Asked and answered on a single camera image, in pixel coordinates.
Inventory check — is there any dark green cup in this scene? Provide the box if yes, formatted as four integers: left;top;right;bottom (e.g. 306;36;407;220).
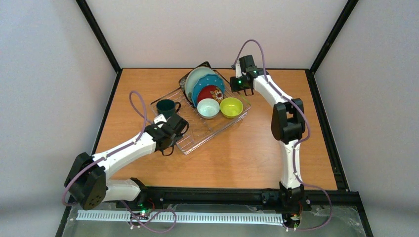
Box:
156;99;181;120

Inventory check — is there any dark red plate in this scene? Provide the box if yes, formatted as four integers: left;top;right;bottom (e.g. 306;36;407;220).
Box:
197;85;224;103

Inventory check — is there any blue polka dot plate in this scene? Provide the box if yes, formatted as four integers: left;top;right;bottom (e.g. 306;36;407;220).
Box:
191;74;225;107

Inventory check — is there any wire metal dish rack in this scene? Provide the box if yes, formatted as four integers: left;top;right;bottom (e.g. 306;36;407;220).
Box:
150;70;251;155

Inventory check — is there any light green round plate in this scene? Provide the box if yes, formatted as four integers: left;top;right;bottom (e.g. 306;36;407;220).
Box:
184;66;215;102

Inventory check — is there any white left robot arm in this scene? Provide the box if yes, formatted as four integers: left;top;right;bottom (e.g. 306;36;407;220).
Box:
64;114;189;210

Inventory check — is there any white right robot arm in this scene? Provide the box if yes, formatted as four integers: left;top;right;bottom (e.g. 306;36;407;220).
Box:
229;55;306;206

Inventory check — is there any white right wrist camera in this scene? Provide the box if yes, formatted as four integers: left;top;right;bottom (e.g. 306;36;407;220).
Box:
231;62;243;78

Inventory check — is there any white slotted cable duct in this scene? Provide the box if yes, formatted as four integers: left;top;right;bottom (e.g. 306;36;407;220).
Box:
76;210;283;226

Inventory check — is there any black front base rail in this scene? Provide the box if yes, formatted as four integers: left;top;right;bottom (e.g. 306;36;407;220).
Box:
55;186;374;237

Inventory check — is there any black frame post right rear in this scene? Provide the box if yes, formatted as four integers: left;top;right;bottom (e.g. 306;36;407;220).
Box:
309;0;360;75

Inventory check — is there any black frame post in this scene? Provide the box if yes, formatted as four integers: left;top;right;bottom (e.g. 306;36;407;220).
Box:
76;0;123;74
309;0;360;75

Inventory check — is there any black frame post left rear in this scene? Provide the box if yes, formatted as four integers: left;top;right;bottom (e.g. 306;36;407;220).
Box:
76;0;123;74

